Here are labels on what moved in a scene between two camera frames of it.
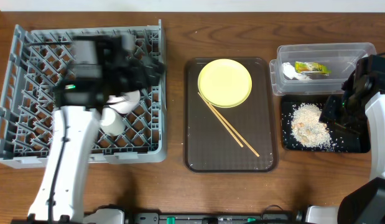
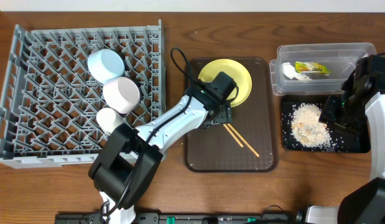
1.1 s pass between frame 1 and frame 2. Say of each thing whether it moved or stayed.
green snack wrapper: stayed
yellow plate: stayed
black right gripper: stayed
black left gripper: moved
